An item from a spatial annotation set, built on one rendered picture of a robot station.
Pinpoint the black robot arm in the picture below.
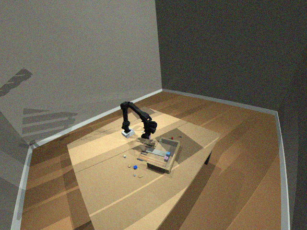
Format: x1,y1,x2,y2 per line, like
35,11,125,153
120,101,157,134

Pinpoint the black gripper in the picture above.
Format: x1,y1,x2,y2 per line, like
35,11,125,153
141,127,151,139

